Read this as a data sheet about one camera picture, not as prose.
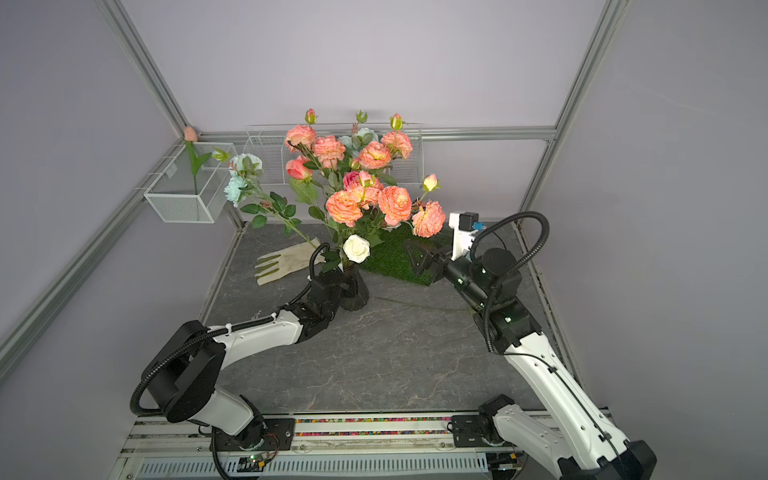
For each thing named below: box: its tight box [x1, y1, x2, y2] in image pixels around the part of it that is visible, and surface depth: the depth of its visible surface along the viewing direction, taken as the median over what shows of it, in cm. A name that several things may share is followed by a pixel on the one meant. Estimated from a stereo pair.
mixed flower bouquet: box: [213, 108, 446, 273], surface depth 71 cm
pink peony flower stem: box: [412, 174, 446, 238], surface depth 58 cm
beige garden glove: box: [255, 237, 325, 286], surface depth 110 cm
